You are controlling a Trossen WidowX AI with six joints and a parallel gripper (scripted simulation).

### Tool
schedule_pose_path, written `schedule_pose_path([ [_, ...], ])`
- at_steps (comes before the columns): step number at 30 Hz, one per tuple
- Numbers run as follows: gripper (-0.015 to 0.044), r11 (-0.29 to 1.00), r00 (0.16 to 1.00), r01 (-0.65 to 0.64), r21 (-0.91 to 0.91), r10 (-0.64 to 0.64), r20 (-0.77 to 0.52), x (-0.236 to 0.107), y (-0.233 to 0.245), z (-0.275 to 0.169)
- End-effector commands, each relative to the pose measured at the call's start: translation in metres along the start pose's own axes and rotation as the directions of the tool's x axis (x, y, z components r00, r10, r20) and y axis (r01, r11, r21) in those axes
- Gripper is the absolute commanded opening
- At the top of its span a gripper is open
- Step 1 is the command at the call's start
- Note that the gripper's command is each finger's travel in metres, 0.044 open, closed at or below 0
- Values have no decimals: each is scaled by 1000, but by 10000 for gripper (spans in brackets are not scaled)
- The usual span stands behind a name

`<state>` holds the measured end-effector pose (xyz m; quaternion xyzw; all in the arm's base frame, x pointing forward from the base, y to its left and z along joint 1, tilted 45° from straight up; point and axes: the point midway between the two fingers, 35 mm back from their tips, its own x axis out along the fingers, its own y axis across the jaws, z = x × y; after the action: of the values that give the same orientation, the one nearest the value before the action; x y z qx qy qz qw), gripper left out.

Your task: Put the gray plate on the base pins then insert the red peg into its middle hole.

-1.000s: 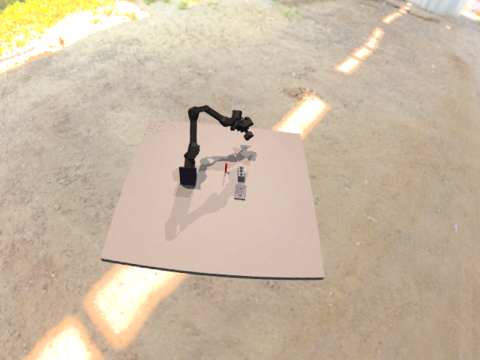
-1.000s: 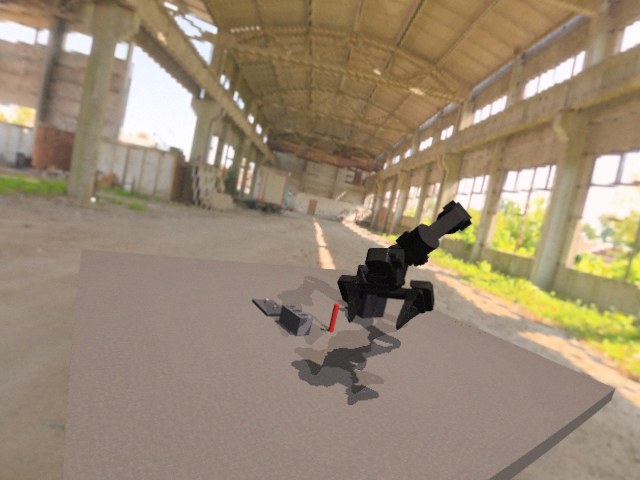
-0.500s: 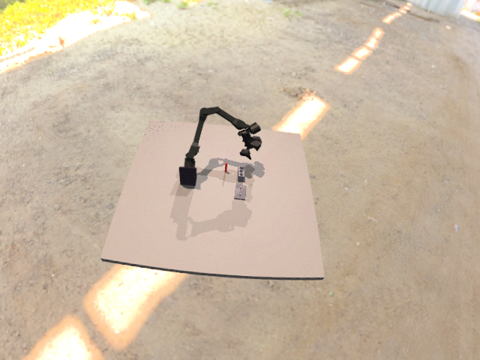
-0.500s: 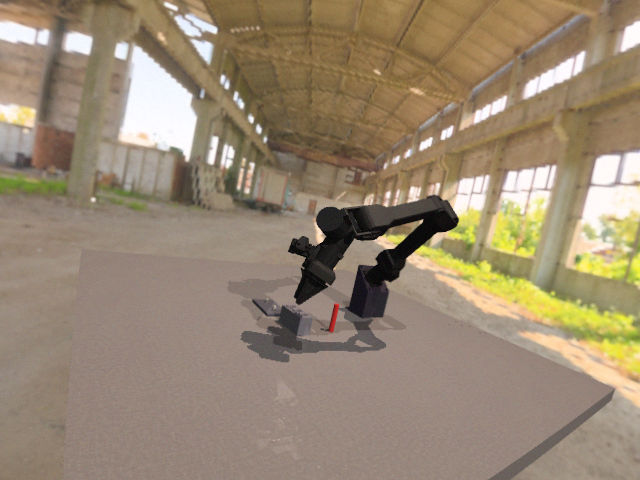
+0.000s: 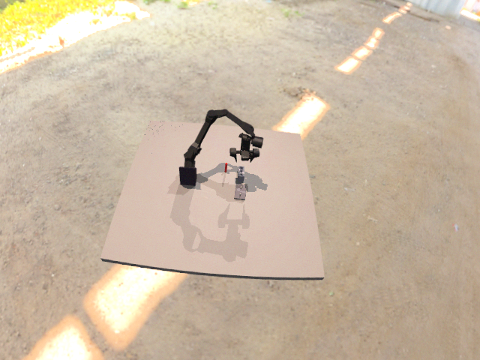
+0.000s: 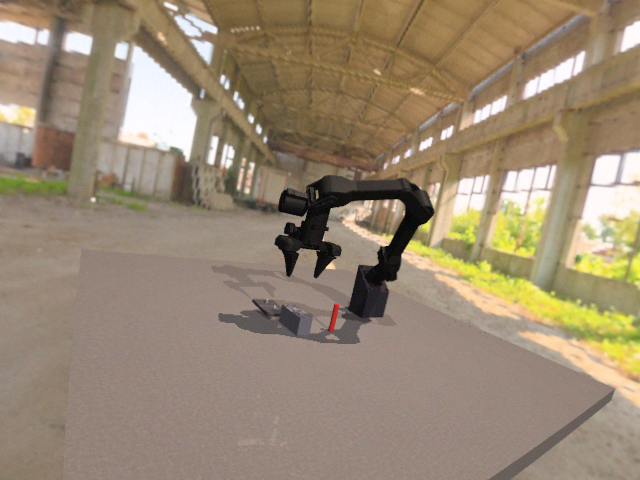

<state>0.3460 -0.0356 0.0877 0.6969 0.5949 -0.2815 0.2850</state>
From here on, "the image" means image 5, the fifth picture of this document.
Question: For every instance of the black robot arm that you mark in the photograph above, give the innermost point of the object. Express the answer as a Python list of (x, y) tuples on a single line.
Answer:
[(210, 118)]

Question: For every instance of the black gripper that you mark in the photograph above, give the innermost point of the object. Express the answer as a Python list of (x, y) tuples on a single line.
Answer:
[(255, 151)]

